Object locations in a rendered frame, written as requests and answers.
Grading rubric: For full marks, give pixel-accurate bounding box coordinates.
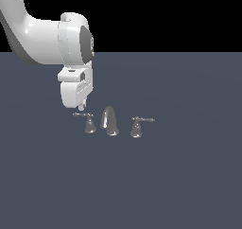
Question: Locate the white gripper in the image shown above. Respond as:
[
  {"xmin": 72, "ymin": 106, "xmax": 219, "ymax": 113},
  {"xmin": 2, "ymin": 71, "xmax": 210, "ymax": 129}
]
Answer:
[{"xmin": 57, "ymin": 61, "xmax": 95, "ymax": 112}]

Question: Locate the chrome faucet spout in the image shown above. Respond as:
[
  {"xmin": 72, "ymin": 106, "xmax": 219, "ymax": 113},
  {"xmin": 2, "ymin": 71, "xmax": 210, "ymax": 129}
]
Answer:
[{"xmin": 99, "ymin": 105, "xmax": 120, "ymax": 137}]

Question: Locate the chrome faucet lever handle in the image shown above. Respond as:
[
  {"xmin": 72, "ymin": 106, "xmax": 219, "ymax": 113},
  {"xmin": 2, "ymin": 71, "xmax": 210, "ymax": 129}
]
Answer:
[
  {"xmin": 130, "ymin": 115, "xmax": 156, "ymax": 139},
  {"xmin": 72, "ymin": 112, "xmax": 97, "ymax": 134}
]

